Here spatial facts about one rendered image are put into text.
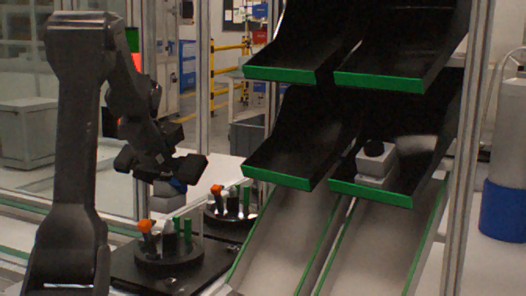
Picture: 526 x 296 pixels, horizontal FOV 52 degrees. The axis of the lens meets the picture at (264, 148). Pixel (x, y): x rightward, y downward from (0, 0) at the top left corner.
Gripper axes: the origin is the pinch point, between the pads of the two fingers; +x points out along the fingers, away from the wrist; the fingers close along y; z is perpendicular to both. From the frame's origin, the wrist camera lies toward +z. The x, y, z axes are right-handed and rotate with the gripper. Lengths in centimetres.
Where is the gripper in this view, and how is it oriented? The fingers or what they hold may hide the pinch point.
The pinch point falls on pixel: (169, 180)
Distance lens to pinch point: 106.2
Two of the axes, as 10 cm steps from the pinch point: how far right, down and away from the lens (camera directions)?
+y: -9.0, -1.2, 4.2
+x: 2.4, 6.5, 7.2
